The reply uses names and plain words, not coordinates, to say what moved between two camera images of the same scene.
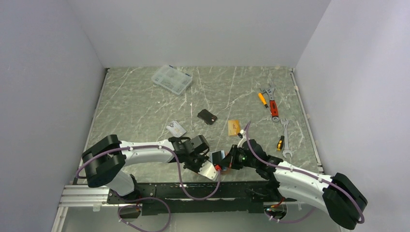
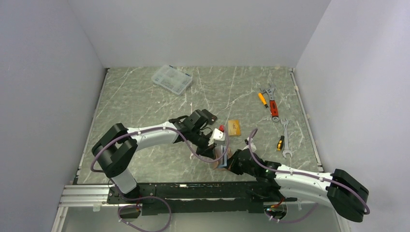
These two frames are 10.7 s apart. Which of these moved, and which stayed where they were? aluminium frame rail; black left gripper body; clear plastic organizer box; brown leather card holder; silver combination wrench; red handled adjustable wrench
Moved: brown leather card holder; black left gripper body
Stayed: silver combination wrench; aluminium frame rail; red handled adjustable wrench; clear plastic organizer box
